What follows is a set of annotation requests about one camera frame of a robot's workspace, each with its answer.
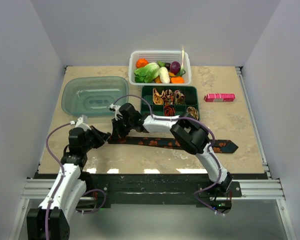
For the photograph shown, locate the white toy radish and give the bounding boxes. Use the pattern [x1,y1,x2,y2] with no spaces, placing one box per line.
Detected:
[159,66,171,84]

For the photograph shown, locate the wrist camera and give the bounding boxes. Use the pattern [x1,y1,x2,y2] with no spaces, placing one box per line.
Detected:
[70,115,91,131]
[109,104,123,121]

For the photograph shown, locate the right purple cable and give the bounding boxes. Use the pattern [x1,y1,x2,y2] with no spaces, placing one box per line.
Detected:
[112,94,227,217]

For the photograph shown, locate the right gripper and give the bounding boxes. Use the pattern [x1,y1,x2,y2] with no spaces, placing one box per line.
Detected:
[111,116,134,140]

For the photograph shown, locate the pink rectangular box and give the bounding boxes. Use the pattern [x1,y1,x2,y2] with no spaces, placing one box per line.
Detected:
[203,93,236,103]

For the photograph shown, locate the green compartment tray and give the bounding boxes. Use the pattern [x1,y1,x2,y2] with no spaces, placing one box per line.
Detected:
[140,85,200,120]

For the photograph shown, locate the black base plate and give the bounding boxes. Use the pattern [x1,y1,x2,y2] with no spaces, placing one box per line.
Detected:
[33,171,270,210]

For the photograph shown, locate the teal transparent plastic bin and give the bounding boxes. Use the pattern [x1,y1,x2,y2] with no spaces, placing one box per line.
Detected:
[61,76,129,117]

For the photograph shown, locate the rolled orange striped tie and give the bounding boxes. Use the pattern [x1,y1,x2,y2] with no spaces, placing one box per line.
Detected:
[163,105,176,117]

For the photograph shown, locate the rolled yellow tie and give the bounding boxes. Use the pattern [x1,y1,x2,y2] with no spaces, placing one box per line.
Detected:
[152,88,165,105]

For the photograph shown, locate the rolled brown beige tie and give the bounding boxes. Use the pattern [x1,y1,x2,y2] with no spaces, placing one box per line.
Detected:
[186,106,199,120]

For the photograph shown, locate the orange toy pumpkin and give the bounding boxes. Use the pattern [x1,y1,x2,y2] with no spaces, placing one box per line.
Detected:
[135,58,149,69]

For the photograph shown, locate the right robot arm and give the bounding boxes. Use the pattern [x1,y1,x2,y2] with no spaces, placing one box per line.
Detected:
[109,103,233,197]

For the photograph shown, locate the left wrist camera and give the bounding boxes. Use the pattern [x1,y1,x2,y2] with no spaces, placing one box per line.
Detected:
[70,115,91,131]

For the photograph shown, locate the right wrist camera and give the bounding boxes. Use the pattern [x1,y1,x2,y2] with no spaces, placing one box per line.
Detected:
[109,104,123,121]

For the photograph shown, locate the green toy lettuce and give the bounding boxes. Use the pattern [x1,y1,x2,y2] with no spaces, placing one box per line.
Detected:
[134,62,160,84]

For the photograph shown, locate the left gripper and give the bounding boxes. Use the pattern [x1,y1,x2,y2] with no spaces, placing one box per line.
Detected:
[82,125,110,153]

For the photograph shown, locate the purple toy onion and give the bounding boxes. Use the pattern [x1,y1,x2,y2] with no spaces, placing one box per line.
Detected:
[169,61,181,75]

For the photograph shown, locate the rolled patterned dark tie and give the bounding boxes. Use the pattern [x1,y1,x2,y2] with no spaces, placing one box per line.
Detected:
[163,89,174,105]

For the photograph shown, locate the white perforated basket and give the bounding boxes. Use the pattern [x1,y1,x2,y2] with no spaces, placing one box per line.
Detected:
[128,50,192,87]

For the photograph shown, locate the orange toy carrot slice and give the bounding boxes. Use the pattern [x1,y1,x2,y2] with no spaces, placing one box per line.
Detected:
[170,76,185,84]

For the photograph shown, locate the dark orange floral tie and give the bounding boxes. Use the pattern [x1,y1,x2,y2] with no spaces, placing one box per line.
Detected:
[107,136,239,154]

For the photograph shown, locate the rolled purple gold tie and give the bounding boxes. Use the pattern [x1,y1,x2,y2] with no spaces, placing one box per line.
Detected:
[174,90,185,105]

